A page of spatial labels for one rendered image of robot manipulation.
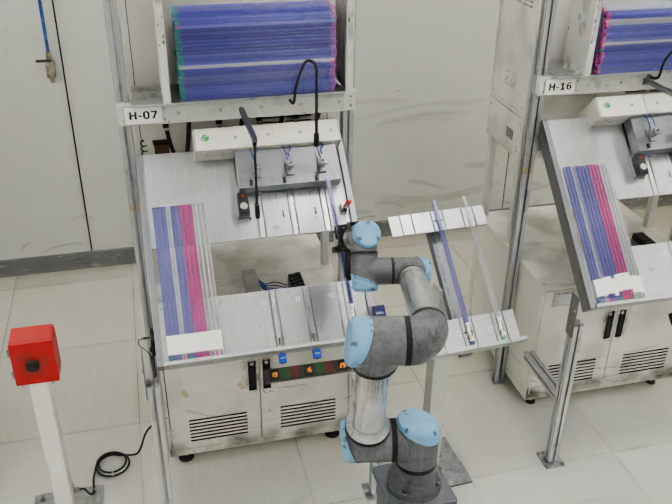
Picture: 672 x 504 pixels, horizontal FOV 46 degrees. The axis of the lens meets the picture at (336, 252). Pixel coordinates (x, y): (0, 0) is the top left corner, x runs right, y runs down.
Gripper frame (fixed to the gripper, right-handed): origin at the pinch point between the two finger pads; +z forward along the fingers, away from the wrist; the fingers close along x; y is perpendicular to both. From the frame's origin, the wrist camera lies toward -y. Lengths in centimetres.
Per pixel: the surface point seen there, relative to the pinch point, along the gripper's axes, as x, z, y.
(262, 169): 19.6, 14.7, 30.5
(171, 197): 50, 19, 25
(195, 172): 41, 21, 33
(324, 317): 6.5, 7.7, -20.1
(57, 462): 96, 41, -57
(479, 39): -124, 147, 112
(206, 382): 44, 49, -39
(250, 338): 30.9, 6.8, -23.5
